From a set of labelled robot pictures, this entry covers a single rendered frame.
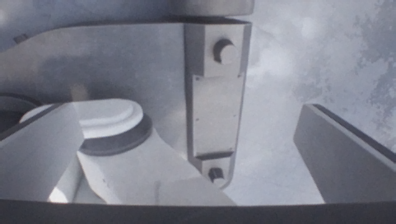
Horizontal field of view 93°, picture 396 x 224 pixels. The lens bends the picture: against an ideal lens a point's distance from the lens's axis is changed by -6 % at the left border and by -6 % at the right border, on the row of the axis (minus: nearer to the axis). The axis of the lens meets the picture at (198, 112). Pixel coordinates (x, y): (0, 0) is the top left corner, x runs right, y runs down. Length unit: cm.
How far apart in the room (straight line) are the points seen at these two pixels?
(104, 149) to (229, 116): 31
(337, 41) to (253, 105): 38
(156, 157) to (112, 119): 10
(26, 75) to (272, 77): 70
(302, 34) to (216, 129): 45
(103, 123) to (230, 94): 29
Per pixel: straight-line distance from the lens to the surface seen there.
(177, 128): 54
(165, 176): 30
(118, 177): 31
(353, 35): 94
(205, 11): 43
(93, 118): 36
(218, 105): 50
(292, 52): 78
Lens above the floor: 62
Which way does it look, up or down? 59 degrees down
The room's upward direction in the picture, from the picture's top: 158 degrees clockwise
